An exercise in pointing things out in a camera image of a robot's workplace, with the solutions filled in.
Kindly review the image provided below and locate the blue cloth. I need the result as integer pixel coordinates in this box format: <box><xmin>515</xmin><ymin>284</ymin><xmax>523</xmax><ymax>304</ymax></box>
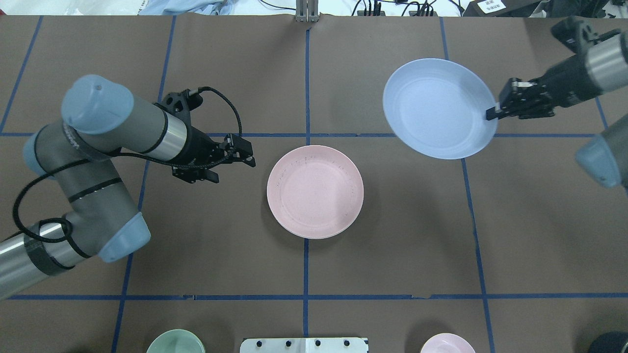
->
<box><xmin>138</xmin><ymin>0</ymin><xmax>235</xmax><ymax>16</ymax></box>

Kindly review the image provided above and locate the aluminium frame post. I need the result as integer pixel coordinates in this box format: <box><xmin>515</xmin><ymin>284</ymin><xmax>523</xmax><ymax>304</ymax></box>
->
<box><xmin>295</xmin><ymin>0</ymin><xmax>320</xmax><ymax>23</ymax></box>

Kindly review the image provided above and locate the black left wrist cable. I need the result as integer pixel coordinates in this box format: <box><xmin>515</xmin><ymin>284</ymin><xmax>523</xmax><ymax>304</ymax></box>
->
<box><xmin>12</xmin><ymin>87</ymin><xmax>243</xmax><ymax>246</ymax></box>

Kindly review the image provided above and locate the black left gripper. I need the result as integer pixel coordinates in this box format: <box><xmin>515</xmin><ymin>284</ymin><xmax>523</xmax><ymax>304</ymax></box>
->
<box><xmin>171</xmin><ymin>127</ymin><xmax>256</xmax><ymax>183</ymax></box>

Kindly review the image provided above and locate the blue plate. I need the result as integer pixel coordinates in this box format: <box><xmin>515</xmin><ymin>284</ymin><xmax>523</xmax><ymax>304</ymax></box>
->
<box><xmin>383</xmin><ymin>58</ymin><xmax>498</xmax><ymax>159</ymax></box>

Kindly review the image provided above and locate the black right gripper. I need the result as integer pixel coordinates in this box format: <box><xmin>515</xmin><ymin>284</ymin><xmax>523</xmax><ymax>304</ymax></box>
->
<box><xmin>485</xmin><ymin>56</ymin><xmax>597</xmax><ymax>121</ymax></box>

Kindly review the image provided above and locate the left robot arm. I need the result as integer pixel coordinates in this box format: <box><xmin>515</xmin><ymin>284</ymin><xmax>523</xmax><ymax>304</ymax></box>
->
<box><xmin>1</xmin><ymin>75</ymin><xmax>256</xmax><ymax>300</ymax></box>

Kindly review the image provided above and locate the dark blue lidded saucepan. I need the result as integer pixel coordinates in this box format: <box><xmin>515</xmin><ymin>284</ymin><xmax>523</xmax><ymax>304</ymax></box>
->
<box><xmin>588</xmin><ymin>331</ymin><xmax>628</xmax><ymax>353</ymax></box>

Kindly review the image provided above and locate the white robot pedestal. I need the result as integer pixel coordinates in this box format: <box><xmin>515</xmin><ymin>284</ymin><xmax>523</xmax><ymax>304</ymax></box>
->
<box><xmin>239</xmin><ymin>337</ymin><xmax>369</xmax><ymax>353</ymax></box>

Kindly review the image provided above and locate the pink bowl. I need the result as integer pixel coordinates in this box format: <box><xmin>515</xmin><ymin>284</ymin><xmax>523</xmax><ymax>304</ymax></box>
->
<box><xmin>419</xmin><ymin>333</ymin><xmax>475</xmax><ymax>353</ymax></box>

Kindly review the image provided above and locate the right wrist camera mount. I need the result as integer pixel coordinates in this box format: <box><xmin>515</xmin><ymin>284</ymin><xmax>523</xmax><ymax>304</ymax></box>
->
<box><xmin>551</xmin><ymin>16</ymin><xmax>621</xmax><ymax>54</ymax></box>

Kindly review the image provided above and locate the green bowl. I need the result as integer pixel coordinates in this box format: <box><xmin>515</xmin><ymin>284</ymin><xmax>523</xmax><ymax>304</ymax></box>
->
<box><xmin>146</xmin><ymin>329</ymin><xmax>206</xmax><ymax>353</ymax></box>

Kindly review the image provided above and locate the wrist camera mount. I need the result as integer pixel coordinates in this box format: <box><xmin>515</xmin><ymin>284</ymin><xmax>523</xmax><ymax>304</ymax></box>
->
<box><xmin>551</xmin><ymin>16</ymin><xmax>621</xmax><ymax>54</ymax></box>
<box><xmin>154</xmin><ymin>89</ymin><xmax>203</xmax><ymax>119</ymax></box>

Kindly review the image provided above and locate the pink plate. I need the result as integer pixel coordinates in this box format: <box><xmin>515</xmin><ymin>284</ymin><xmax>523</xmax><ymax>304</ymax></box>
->
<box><xmin>265</xmin><ymin>145</ymin><xmax>364</xmax><ymax>240</ymax></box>

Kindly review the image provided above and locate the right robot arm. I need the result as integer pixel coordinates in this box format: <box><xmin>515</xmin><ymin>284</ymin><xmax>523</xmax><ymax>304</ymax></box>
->
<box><xmin>485</xmin><ymin>26</ymin><xmax>627</xmax><ymax>189</ymax></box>

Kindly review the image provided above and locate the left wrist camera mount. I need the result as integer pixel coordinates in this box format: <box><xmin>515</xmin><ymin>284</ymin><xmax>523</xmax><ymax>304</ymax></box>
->
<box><xmin>154</xmin><ymin>89</ymin><xmax>203</xmax><ymax>119</ymax></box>

